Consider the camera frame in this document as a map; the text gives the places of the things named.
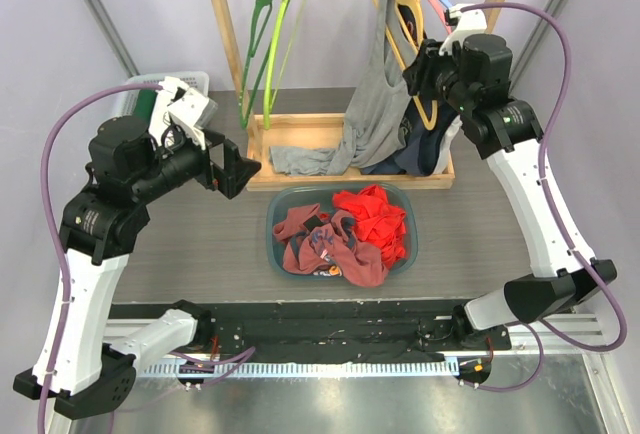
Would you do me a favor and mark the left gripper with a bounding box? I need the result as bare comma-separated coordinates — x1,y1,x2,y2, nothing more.
131,124,260,203

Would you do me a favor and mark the grey tank top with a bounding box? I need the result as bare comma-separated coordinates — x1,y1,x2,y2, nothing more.
269,0,411,176

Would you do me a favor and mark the yellow hanger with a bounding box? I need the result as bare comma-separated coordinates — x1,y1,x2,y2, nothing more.
385,0,438,131

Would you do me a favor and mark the green plastic hanger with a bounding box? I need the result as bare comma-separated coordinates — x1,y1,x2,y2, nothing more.
238,0,275,130

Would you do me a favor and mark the maroon graphic tank top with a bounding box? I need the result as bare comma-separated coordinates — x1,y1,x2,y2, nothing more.
272,203,389,288

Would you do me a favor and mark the lime green hanger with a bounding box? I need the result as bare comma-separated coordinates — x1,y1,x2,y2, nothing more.
262,0,307,130

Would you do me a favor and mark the red tank top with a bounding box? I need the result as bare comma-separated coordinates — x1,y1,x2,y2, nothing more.
332,184,407,270

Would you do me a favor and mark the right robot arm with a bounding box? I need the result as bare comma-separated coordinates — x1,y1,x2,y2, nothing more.
404,33,617,349

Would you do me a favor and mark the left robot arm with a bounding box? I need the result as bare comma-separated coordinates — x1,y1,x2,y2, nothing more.
13,116,260,420

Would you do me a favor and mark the navy tank top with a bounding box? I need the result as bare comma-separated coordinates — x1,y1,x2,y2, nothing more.
363,0,454,177

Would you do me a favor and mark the wooden clothes rack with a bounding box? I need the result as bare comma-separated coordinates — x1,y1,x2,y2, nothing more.
200,0,523,193

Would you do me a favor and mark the teal plastic tub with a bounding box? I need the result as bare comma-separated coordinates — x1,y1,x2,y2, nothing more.
266,183,418,279

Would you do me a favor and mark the white plastic basket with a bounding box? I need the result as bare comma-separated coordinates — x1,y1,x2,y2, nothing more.
119,71,211,120

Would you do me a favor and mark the green folded shirt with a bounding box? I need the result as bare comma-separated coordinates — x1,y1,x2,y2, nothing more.
132,89,157,124

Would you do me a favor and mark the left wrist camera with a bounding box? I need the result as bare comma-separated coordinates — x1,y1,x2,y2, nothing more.
159,76,218,150

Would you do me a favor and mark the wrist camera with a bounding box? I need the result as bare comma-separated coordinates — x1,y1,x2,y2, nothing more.
439,3,487,56
159,76,218,150

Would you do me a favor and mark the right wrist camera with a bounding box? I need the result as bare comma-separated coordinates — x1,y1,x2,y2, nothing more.
439,3,487,56

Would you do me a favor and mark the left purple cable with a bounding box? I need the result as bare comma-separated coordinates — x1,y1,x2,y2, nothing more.
37,84,166,434

